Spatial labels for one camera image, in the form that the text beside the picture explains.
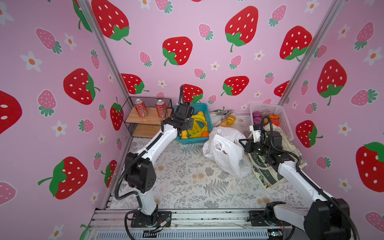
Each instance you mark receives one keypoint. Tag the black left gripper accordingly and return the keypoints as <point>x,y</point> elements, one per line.
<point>190,124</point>

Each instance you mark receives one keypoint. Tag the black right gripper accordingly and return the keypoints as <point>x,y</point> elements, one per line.
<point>248,146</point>

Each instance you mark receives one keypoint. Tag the beige canvas tote bag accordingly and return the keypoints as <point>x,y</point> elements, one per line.
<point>283,165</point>

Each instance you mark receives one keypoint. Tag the white plastic bag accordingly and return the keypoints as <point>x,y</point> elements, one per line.
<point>224,148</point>

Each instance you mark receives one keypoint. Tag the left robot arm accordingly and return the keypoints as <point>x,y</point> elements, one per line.
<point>138,176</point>

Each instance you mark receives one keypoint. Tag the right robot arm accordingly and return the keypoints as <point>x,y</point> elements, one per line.
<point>327,218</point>

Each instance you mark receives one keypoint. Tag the yellow banana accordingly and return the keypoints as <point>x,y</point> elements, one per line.
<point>200,126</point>

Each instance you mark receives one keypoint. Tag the red soda can right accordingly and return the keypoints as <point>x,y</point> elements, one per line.
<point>161,108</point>

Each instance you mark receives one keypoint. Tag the red soda can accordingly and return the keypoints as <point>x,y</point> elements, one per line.
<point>141,108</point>
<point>161,108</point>

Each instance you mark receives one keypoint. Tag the purple onion front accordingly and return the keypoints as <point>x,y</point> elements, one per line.
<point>258,121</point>

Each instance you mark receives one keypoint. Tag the purple onion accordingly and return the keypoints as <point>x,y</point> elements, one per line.
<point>257,114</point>
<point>258,121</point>

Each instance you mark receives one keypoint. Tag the small orange tangerine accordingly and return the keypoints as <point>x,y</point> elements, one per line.
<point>205,134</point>

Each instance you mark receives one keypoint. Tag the red tomato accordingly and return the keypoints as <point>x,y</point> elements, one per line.
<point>276,122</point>

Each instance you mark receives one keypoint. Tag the white plastic tray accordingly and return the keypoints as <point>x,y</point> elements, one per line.
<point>225,119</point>

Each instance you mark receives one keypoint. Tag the purple onion back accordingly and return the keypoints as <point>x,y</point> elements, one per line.
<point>257,114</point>

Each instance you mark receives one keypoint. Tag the white plastic basket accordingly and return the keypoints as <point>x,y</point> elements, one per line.
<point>269,109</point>

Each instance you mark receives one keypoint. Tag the small striped bread roll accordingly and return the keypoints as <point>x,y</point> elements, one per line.
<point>231,120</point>

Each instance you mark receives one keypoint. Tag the red soda can left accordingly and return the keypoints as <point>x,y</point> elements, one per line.
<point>141,108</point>

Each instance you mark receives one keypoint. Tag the metal tongs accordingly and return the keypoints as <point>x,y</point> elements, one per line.
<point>222,114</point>

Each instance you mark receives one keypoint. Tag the black wire wooden shelf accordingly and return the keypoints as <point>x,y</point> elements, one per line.
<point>148,126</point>

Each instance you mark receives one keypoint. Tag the metal base rail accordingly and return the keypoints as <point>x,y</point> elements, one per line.
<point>192,224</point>

